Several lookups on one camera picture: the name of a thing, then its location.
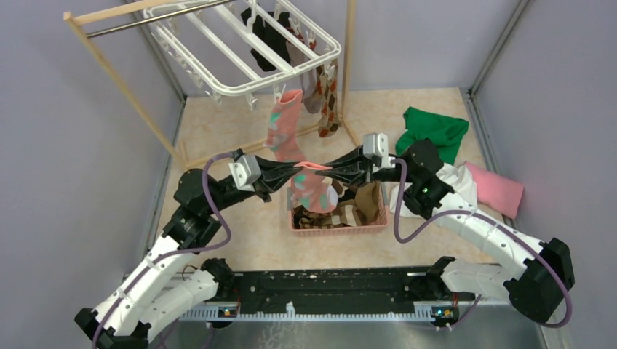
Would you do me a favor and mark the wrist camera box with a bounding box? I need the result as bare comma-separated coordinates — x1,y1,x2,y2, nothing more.
228,155,261,192
362,132,391,169

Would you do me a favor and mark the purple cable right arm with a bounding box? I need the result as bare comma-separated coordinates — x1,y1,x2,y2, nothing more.
392,158,575,329

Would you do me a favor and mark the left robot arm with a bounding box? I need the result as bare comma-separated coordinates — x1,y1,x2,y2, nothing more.
75,150,302,348

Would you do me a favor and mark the white plastic clip hanger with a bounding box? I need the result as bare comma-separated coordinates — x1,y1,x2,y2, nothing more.
141,1,340,106

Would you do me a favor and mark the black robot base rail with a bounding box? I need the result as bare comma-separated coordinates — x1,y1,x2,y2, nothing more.
180,266,478,328

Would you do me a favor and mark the wooden clothes rack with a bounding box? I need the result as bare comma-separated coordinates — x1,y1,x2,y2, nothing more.
63,1,357,169

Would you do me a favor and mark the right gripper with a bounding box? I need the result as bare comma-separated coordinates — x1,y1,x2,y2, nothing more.
315,143,416,189

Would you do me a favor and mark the pile of socks in basket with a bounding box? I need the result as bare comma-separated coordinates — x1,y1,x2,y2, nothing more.
292,178,384,230

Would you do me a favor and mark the black hanging sock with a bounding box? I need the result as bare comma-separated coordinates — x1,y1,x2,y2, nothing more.
241,8,291,72

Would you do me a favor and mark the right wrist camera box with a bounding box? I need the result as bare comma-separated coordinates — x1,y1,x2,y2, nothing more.
362,132,391,169

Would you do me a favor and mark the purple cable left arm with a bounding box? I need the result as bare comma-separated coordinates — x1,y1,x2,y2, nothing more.
91,150,244,349

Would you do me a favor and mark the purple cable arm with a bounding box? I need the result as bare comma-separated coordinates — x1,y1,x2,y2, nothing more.
91,150,244,349
392,158,575,329

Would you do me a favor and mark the pink cloth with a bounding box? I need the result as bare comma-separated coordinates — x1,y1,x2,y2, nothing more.
464,161,525,219

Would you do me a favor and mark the pink plastic basket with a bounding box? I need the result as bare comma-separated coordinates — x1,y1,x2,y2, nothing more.
287,182,391,238

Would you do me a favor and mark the white cloth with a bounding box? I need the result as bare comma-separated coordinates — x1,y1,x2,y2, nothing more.
389,164,478,218

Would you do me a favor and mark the green shirt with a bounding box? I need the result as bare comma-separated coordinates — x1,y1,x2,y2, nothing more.
395,107,470,165

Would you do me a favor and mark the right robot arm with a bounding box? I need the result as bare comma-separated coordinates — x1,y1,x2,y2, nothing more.
316,139,575,329

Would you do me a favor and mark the orange brown argyle sock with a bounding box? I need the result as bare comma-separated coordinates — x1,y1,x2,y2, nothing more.
316,60,341,138

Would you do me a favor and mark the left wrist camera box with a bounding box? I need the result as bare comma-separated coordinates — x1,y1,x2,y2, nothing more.
228,155,261,192

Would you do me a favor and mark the pink sock with teal spots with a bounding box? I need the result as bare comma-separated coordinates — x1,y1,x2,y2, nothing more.
264,89,306,162

